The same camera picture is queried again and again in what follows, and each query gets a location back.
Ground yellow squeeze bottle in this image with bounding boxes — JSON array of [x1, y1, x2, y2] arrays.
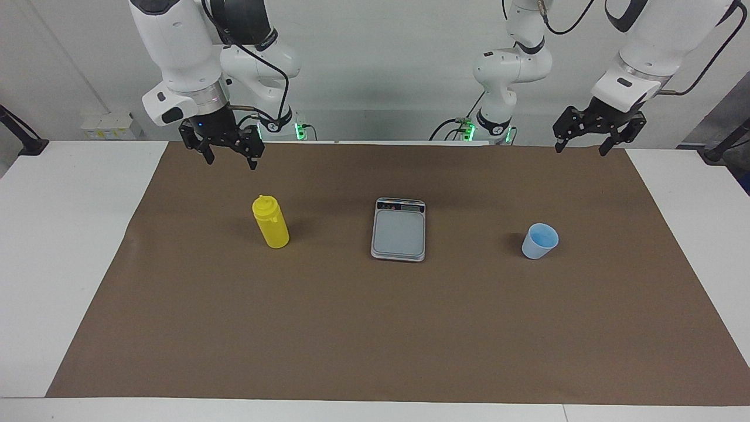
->
[[252, 195, 290, 249]]

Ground light blue plastic cup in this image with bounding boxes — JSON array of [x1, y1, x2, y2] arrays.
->
[[521, 223, 560, 260]]

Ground silver digital kitchen scale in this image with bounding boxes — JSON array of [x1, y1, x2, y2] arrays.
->
[[370, 198, 427, 263]]

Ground black clamp stand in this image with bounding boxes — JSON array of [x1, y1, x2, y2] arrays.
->
[[700, 117, 750, 164], [0, 104, 49, 156]]

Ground brown paper mat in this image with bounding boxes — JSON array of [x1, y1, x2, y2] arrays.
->
[[46, 141, 750, 407]]

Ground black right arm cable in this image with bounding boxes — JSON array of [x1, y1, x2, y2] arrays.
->
[[201, 0, 291, 124]]

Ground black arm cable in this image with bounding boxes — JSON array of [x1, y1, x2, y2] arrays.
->
[[201, 0, 291, 124], [661, 0, 750, 97]]

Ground black base cables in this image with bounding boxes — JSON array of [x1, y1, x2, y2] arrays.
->
[[429, 93, 487, 141]]

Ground black shoulder cable loop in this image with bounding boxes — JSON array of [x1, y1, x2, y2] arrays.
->
[[536, 0, 596, 36]]

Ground white wall socket box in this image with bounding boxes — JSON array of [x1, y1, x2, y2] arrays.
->
[[81, 111, 144, 140]]

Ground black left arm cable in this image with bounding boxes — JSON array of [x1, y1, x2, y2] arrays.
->
[[661, 0, 750, 97]]

